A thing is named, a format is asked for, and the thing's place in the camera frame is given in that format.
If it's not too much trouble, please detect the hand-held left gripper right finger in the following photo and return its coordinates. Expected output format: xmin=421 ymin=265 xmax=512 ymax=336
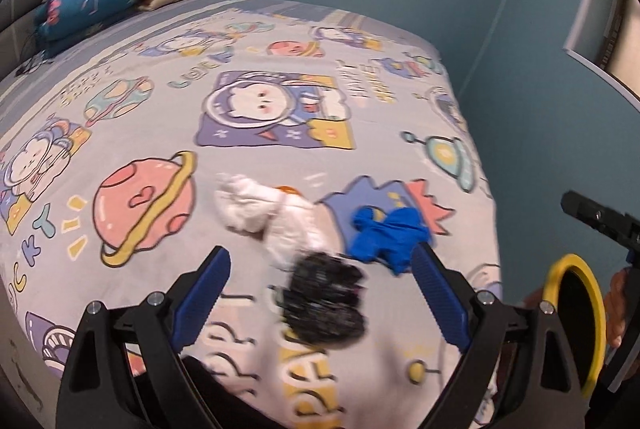
xmin=411 ymin=241 xmax=587 ymax=429

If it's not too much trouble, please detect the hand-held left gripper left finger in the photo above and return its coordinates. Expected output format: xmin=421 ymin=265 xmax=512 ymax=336
xmin=56 ymin=245 xmax=232 ymax=429

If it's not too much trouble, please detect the yellow rimmed trash bin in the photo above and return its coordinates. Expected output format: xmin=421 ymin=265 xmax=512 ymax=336
xmin=546 ymin=253 xmax=607 ymax=398

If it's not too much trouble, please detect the black plastic bag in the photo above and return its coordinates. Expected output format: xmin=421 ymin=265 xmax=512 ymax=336
xmin=279 ymin=251 xmax=369 ymax=351

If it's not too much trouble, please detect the person's right hand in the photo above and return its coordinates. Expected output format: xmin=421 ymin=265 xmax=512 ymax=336
xmin=604 ymin=268 xmax=630 ymax=351

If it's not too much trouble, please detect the blue crumpled glove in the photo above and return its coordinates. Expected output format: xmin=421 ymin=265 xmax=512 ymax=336
xmin=348 ymin=205 xmax=434 ymax=279

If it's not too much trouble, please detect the white crumpled plastic bag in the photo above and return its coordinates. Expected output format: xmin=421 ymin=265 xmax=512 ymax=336
xmin=214 ymin=172 xmax=344 ymax=268

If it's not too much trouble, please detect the brown wooden door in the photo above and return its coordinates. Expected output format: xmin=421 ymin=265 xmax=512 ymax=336
xmin=597 ymin=0 xmax=628 ymax=70

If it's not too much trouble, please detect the printed bed sheet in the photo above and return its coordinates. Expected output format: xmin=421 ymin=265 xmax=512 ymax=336
xmin=0 ymin=0 xmax=504 ymax=429

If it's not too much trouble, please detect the blue floral pillow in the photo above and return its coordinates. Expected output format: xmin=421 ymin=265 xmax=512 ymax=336
xmin=32 ymin=0 xmax=147 ymax=60

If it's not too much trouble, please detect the white door frame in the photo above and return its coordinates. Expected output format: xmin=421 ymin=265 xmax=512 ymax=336
xmin=563 ymin=0 xmax=640 ymax=110

